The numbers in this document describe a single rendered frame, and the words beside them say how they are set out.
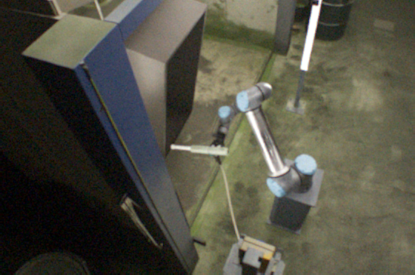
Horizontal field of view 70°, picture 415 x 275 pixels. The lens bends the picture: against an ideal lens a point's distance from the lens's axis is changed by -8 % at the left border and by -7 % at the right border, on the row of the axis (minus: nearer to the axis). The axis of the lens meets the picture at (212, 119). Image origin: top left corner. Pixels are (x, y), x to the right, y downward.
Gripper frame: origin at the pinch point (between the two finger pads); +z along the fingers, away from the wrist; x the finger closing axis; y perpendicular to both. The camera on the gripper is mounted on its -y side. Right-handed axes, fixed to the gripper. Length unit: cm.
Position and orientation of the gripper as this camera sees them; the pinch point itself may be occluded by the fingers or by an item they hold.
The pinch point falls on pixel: (213, 153)
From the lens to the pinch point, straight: 242.3
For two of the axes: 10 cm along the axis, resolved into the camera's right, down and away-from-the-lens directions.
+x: -9.2, -0.4, 3.9
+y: 2.8, 6.4, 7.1
